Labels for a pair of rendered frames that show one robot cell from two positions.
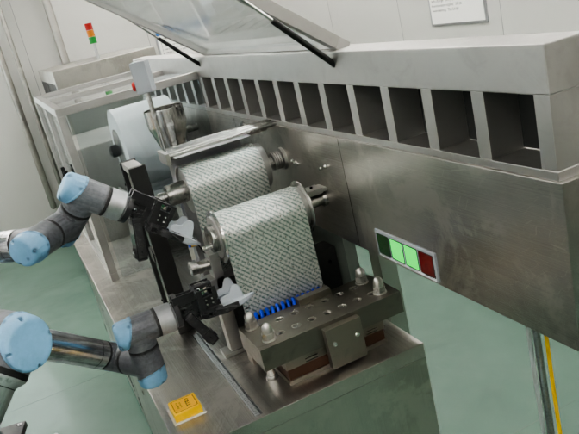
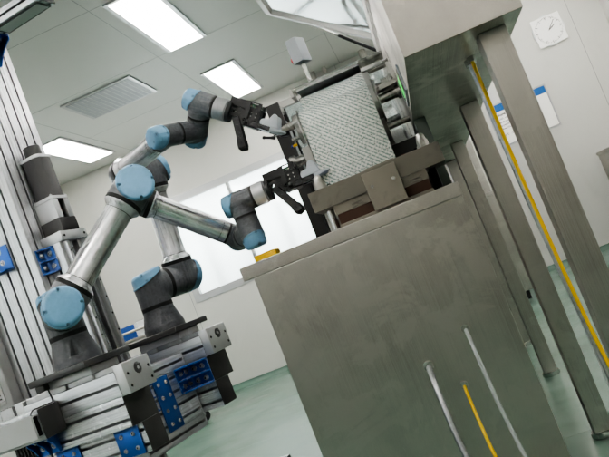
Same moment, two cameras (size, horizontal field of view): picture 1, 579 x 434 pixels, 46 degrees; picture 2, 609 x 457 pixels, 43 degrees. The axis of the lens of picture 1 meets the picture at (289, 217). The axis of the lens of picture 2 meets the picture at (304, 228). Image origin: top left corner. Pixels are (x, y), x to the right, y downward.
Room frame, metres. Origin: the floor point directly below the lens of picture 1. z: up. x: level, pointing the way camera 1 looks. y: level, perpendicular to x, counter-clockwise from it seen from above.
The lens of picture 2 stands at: (-0.50, -0.86, 0.79)
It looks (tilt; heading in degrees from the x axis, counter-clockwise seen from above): 4 degrees up; 28
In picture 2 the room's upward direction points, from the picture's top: 22 degrees counter-clockwise
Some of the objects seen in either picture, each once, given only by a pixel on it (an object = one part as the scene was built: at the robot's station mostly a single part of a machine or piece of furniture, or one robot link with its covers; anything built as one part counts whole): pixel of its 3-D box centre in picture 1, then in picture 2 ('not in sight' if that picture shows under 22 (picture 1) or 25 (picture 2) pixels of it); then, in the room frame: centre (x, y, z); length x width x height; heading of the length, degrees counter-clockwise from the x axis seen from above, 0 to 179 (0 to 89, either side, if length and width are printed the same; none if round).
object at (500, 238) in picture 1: (271, 146); (430, 100); (2.48, 0.00, 1.29); 3.10 x 0.28 x 0.30; 20
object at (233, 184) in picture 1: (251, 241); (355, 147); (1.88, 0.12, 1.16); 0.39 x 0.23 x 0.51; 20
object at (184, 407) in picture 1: (185, 407); (267, 256); (1.48, 0.36, 0.91); 0.07 x 0.07 x 0.02; 20
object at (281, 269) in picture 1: (278, 274); (353, 153); (1.70, 0.06, 1.11); 0.23 x 0.01 x 0.18; 110
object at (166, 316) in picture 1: (166, 318); (261, 192); (1.59, 0.36, 1.11); 0.08 x 0.05 x 0.08; 20
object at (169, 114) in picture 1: (164, 115); not in sight; (2.43, 0.34, 1.50); 0.14 x 0.14 x 0.06
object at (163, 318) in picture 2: not in sight; (161, 317); (1.66, 0.99, 0.87); 0.15 x 0.15 x 0.10
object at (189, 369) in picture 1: (178, 264); (377, 233); (2.61, 0.48, 0.88); 2.52 x 0.66 x 0.04; 20
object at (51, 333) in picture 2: not in sight; (60, 312); (1.16, 0.93, 0.98); 0.13 x 0.12 x 0.14; 51
